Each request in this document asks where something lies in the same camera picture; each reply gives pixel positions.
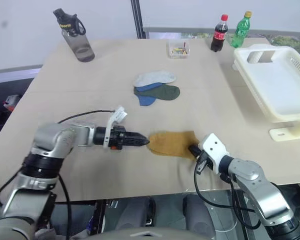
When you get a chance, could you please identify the light grey sock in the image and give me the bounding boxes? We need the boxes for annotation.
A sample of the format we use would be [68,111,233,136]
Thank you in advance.
[134,70,178,87]

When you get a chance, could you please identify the black table leg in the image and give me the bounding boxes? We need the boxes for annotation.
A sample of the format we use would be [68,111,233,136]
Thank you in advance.
[92,199,108,240]

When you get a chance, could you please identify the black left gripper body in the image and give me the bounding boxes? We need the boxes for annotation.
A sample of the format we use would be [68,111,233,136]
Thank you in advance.
[109,125,131,151]

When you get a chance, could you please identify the clear plastic box colourful bits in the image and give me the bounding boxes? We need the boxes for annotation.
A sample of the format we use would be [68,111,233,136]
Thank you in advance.
[168,39,192,60]

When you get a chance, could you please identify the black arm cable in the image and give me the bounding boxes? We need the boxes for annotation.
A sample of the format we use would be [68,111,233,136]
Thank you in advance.
[193,149,257,240]
[57,108,116,125]

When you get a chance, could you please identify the cola bottle red label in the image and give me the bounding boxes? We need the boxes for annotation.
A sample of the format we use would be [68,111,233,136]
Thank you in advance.
[210,14,230,53]

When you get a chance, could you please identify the dark window frame post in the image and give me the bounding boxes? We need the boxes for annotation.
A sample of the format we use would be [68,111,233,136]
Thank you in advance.
[130,0,146,40]

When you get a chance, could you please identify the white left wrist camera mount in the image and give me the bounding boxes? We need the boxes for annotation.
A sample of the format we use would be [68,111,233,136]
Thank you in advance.
[102,106,128,150]

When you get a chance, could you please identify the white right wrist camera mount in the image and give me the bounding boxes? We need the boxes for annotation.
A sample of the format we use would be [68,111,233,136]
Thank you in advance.
[198,133,230,175]

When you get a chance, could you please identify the grey sports water bottle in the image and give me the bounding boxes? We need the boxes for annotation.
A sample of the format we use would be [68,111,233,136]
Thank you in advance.
[52,8,96,63]

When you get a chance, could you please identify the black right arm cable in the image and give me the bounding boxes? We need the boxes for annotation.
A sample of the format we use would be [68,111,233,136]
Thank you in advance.
[193,149,257,240]

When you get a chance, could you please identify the dark grey rounded shape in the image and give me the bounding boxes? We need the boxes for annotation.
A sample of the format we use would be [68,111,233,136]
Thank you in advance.
[182,194,217,240]

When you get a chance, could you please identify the mustard yellow sock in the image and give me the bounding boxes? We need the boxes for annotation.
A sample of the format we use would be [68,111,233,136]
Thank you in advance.
[147,130,200,160]

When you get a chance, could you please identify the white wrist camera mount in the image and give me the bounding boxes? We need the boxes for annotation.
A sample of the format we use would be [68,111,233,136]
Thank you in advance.
[102,106,128,150]
[198,133,230,175]

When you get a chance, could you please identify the red and white device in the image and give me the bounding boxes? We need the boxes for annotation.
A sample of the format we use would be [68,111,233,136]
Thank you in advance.
[4,94,23,111]

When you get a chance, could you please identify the white plastic basket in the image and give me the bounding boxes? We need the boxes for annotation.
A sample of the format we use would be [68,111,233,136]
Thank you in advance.
[231,61,300,143]
[233,44,300,123]

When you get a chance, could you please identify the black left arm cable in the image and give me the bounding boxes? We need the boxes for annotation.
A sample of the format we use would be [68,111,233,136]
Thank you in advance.
[57,108,116,125]

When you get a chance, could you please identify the dark green sock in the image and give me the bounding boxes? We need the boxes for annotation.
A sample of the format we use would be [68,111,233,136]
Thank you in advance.
[133,84,181,101]

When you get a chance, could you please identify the green soda bottle yellow cap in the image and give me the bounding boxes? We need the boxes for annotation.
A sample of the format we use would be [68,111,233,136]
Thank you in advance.
[229,10,253,49]

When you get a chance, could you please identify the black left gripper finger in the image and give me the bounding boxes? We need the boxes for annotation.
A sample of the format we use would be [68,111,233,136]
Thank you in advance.
[126,138,149,148]
[126,131,151,144]

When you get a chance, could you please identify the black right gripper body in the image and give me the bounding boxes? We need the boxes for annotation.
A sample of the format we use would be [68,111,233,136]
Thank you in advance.
[196,153,215,173]

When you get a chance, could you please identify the blue sock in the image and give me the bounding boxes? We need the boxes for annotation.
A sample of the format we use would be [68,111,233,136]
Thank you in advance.
[136,82,163,107]

